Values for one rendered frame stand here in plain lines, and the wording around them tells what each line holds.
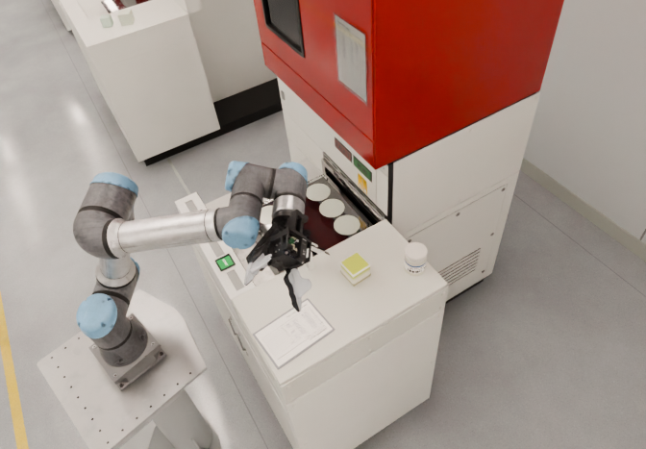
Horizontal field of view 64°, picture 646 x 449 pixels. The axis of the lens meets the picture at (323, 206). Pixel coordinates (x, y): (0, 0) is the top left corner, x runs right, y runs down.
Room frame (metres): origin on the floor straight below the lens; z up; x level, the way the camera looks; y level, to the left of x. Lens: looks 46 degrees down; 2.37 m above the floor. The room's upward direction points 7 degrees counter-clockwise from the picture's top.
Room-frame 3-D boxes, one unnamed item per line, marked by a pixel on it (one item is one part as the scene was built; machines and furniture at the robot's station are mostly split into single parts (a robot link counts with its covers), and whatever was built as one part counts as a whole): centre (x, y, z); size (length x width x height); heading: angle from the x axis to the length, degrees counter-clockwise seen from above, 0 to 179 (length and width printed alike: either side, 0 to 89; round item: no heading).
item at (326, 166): (1.44, -0.12, 0.89); 0.44 x 0.02 x 0.10; 26
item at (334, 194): (1.34, 0.06, 0.90); 0.34 x 0.34 x 0.01; 26
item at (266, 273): (1.20, 0.29, 0.87); 0.36 x 0.08 x 0.03; 26
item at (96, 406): (0.87, 0.71, 0.75); 0.45 x 0.44 x 0.13; 130
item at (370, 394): (1.22, 0.12, 0.41); 0.97 x 0.64 x 0.82; 26
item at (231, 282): (1.24, 0.42, 0.89); 0.55 x 0.09 x 0.14; 26
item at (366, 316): (0.95, -0.02, 0.89); 0.62 x 0.35 x 0.14; 116
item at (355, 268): (1.00, -0.08, 1.00); 0.07 x 0.07 x 0.07; 30
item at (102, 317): (0.88, 0.70, 1.06); 0.13 x 0.12 x 0.14; 172
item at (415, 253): (1.01, -0.28, 1.01); 0.07 x 0.07 x 0.10
